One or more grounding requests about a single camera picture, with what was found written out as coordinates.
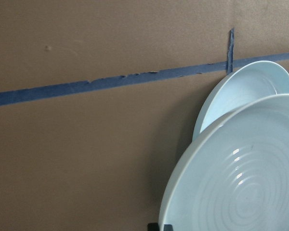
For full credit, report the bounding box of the light blue round plate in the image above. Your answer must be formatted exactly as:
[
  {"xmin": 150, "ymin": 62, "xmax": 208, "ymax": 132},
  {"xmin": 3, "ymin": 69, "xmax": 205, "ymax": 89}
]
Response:
[
  {"xmin": 160, "ymin": 93, "xmax": 289, "ymax": 231},
  {"xmin": 192, "ymin": 60, "xmax": 289, "ymax": 141}
]

